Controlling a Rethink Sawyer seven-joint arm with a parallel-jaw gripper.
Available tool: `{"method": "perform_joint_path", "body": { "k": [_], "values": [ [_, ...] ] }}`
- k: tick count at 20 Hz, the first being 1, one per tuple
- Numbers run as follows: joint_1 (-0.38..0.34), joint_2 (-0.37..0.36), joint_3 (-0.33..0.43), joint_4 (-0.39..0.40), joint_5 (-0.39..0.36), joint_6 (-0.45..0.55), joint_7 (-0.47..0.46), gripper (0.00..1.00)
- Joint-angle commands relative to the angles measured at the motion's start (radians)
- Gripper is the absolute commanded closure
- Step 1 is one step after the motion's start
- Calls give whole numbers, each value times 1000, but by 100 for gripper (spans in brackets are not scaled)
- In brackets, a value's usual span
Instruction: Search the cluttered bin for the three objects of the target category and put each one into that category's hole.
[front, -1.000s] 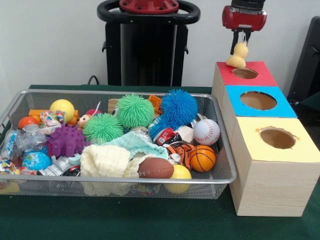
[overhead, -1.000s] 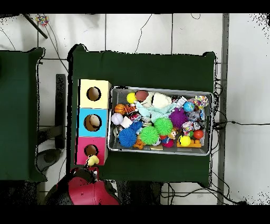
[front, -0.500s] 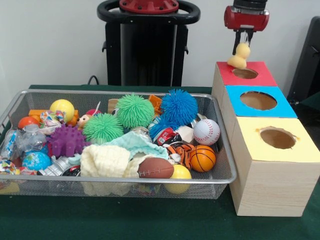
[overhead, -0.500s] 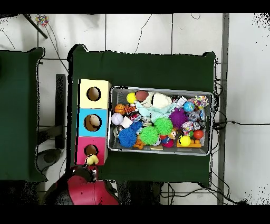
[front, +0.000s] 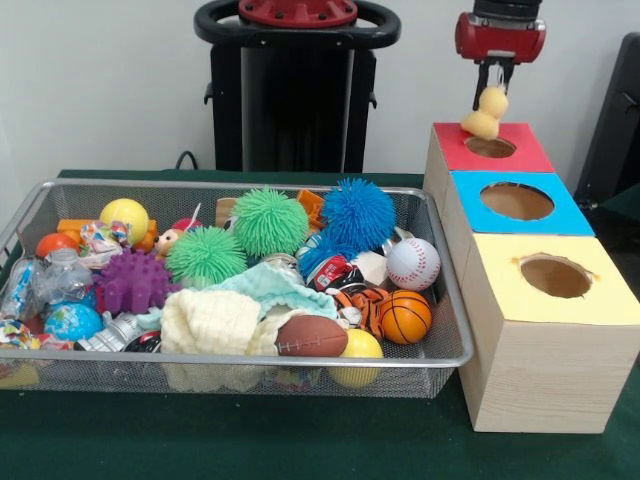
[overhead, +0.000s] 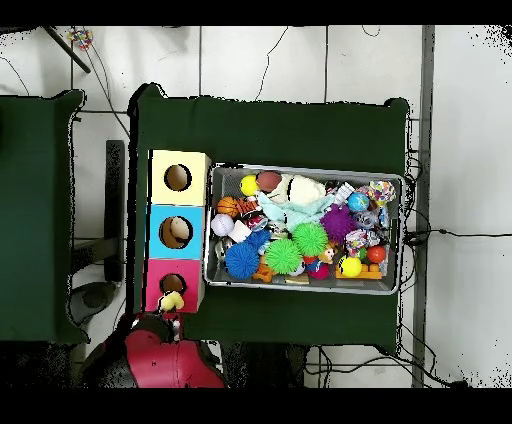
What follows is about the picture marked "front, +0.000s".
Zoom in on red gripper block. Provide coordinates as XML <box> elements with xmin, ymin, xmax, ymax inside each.
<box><xmin>453</xmin><ymin>12</ymin><xmax>547</xmax><ymax>112</ymax></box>

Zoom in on green spiky rubber ball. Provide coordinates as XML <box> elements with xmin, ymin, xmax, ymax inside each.
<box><xmin>164</xmin><ymin>225</ymin><xmax>249</xmax><ymax>289</ymax></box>
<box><xmin>230</xmin><ymin>187</ymin><xmax>311</xmax><ymax>260</ymax></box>

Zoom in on wooden three-hole box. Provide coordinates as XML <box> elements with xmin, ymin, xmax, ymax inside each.
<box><xmin>422</xmin><ymin>120</ymin><xmax>640</xmax><ymax>434</ymax></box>

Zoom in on silver mesh bin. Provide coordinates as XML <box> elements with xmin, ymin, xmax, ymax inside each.
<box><xmin>0</xmin><ymin>178</ymin><xmax>475</xmax><ymax>400</ymax></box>

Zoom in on black upright panel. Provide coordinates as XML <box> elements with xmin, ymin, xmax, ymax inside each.
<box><xmin>573</xmin><ymin>32</ymin><xmax>640</xmax><ymax>204</ymax></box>

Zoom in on green cloth side table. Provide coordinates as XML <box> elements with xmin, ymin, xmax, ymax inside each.
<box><xmin>597</xmin><ymin>180</ymin><xmax>640</xmax><ymax>221</ymax></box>

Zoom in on blue spiky rubber ball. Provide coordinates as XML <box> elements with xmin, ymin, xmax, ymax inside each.
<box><xmin>319</xmin><ymin>178</ymin><xmax>398</xmax><ymax>251</ymax></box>

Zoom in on white baseball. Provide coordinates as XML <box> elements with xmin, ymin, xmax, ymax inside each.
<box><xmin>385</xmin><ymin>237</ymin><xmax>442</xmax><ymax>293</ymax></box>

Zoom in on orange basketball toy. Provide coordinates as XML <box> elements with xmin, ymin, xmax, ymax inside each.
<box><xmin>378</xmin><ymin>289</ymin><xmax>433</xmax><ymax>345</ymax></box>

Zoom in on yellow smooth ball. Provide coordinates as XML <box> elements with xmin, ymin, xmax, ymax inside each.
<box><xmin>329</xmin><ymin>328</ymin><xmax>385</xmax><ymax>389</ymax></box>

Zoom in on brown football toy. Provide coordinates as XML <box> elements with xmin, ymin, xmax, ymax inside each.
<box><xmin>273</xmin><ymin>314</ymin><xmax>350</xmax><ymax>358</ymax></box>

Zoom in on cream knitted cloth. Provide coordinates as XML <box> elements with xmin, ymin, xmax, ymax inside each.
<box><xmin>159</xmin><ymin>288</ymin><xmax>301</xmax><ymax>394</ymax></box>

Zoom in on purple knobbly ball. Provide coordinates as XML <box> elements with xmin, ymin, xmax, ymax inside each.
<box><xmin>92</xmin><ymin>248</ymin><xmax>176</xmax><ymax>317</ymax></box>

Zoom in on dark green tablecloth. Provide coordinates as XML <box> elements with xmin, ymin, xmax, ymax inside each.
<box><xmin>0</xmin><ymin>168</ymin><xmax>640</xmax><ymax>480</ymax></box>

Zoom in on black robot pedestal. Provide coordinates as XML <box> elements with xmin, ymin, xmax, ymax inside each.
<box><xmin>193</xmin><ymin>0</ymin><xmax>402</xmax><ymax>174</ymax></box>

